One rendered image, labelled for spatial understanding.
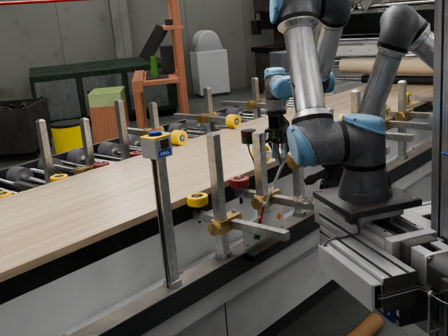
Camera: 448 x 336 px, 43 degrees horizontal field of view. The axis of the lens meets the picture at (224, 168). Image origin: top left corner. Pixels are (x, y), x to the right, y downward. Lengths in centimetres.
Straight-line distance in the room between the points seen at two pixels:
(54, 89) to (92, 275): 711
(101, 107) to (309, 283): 451
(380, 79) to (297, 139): 42
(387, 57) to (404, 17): 13
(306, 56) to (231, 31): 1022
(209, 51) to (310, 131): 937
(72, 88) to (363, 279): 787
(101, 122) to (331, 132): 563
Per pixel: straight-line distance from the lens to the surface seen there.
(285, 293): 289
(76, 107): 902
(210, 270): 205
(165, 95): 920
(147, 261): 214
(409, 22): 185
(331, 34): 181
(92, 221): 207
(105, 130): 705
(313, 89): 159
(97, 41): 1126
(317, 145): 154
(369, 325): 291
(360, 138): 157
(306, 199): 216
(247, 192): 233
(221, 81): 1094
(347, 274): 146
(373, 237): 155
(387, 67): 184
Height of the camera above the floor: 158
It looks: 15 degrees down
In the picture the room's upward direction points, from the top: 5 degrees counter-clockwise
